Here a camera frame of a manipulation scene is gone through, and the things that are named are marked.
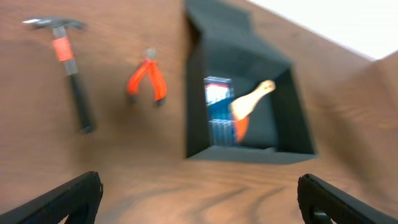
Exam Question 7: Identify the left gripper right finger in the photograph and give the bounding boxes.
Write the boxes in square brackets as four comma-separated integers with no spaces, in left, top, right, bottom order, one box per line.
[297,174,397,224]

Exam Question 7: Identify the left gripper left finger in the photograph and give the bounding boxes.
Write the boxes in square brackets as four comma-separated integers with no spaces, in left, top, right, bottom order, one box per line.
[1,171,103,224]

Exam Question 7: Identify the orange scraper wooden handle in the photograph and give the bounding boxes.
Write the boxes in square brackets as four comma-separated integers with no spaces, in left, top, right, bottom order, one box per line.
[229,80,275,143]

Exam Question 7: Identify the blue precision screwdriver set case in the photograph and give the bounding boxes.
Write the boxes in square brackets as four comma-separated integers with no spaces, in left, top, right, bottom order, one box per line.
[204,76,235,146]

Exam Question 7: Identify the small claw hammer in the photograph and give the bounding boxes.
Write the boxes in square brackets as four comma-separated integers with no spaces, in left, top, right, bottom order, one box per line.
[22,16,95,134]

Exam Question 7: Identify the dark green open box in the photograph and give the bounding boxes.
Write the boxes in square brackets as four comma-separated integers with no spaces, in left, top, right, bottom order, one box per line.
[185,0,317,164]

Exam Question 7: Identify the orange handled pliers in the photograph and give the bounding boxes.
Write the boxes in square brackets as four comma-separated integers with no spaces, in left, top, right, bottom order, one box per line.
[126,47,167,107]

